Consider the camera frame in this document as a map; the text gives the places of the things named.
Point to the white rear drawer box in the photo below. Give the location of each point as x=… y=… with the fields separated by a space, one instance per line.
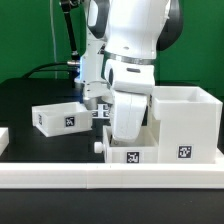
x=61 y=119

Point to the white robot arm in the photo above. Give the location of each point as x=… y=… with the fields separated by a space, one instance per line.
x=116 y=43

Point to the paper sheet with tags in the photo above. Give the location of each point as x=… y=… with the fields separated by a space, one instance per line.
x=105 y=111

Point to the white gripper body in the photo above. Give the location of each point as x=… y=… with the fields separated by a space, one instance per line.
x=131 y=85

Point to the white block at left edge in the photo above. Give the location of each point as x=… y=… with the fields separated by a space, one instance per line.
x=4 y=139

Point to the white front drawer box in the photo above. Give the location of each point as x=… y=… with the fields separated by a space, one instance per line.
x=143 y=150

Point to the white drawer box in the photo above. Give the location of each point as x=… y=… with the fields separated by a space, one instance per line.
x=143 y=150
x=61 y=119

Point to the white L-shaped fence rail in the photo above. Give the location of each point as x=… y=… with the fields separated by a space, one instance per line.
x=102 y=176

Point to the white drawer cabinet frame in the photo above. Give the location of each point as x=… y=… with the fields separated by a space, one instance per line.
x=185 y=123

